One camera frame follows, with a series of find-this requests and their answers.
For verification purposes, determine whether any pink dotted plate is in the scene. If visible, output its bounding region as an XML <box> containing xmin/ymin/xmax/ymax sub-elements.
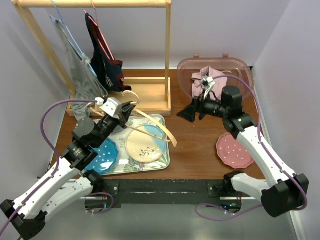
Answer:
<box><xmin>216</xmin><ymin>132</ymin><xmax>254</xmax><ymax>169</ymax></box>

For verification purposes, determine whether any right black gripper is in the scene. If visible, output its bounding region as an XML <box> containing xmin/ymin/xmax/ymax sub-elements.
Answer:
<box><xmin>177</xmin><ymin>89</ymin><xmax>229</xmax><ymax>123</ymax></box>

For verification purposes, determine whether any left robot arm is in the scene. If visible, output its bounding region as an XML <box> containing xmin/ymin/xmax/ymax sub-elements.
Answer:
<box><xmin>0</xmin><ymin>97</ymin><xmax>136</xmax><ymax>240</ymax></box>

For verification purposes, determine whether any grey ceramic mug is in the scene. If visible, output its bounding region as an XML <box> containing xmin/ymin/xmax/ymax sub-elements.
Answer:
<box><xmin>112</xmin><ymin>125</ymin><xmax>127</xmax><ymax>135</ymax></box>

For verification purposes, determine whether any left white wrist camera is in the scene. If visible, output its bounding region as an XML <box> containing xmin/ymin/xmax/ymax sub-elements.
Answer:
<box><xmin>95</xmin><ymin>97</ymin><xmax>123</xmax><ymax>117</ymax></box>

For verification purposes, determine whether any wooden clothes rack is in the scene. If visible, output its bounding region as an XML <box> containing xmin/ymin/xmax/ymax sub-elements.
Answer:
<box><xmin>12</xmin><ymin>0</ymin><xmax>172</xmax><ymax>116</ymax></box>

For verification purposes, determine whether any grey tank top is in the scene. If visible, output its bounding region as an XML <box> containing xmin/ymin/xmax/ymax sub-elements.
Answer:
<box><xmin>49</xmin><ymin>15</ymin><xmax>109</xmax><ymax>121</ymax></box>

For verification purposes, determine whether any pink transparent plastic bin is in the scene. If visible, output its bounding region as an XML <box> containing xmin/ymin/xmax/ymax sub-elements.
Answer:
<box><xmin>177</xmin><ymin>54</ymin><xmax>254</xmax><ymax>100</ymax></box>

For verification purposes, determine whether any pink tank top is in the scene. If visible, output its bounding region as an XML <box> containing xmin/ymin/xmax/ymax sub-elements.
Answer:
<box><xmin>191</xmin><ymin>66</ymin><xmax>229</xmax><ymax>99</ymax></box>

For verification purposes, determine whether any blue dotted plate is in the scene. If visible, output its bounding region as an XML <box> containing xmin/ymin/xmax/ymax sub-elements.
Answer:
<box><xmin>84</xmin><ymin>138</ymin><xmax>119</xmax><ymax>175</ymax></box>

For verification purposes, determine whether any navy maroon tank top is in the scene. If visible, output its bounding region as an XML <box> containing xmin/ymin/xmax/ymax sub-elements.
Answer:
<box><xmin>83</xmin><ymin>9</ymin><xmax>132</xmax><ymax>93</ymax></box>

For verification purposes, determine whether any cream and blue plate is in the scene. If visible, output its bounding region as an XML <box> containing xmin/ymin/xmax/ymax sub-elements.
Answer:
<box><xmin>125</xmin><ymin>124</ymin><xmax>168</xmax><ymax>163</ymax></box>

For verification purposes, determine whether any floral rectangular tray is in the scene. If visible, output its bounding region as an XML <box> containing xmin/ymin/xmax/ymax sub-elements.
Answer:
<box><xmin>102</xmin><ymin>116</ymin><xmax>170</xmax><ymax>176</ymax></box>

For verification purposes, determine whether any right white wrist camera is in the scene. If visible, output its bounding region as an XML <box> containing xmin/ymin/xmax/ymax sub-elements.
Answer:
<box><xmin>200</xmin><ymin>77</ymin><xmax>216</xmax><ymax>100</ymax></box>

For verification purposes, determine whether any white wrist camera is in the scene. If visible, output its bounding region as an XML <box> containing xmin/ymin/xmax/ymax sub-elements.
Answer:
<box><xmin>200</xmin><ymin>77</ymin><xmax>216</xmax><ymax>100</ymax></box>
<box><xmin>95</xmin><ymin>97</ymin><xmax>123</xmax><ymax>117</ymax></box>

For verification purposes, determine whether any pink plastic hanger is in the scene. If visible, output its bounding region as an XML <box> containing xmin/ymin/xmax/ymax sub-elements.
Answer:
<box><xmin>84</xmin><ymin>0</ymin><xmax>117</xmax><ymax>65</ymax></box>

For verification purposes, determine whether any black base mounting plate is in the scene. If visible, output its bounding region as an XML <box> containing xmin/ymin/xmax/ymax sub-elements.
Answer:
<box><xmin>93</xmin><ymin>179</ymin><xmax>246</xmax><ymax>213</ymax></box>

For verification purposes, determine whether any light blue hanger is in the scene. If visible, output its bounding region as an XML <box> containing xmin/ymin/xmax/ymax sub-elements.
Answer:
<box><xmin>51</xmin><ymin>0</ymin><xmax>97</xmax><ymax>77</ymax></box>

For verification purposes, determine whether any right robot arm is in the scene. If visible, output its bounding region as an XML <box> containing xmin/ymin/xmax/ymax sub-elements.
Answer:
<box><xmin>177</xmin><ymin>86</ymin><xmax>309</xmax><ymax>218</ymax></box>

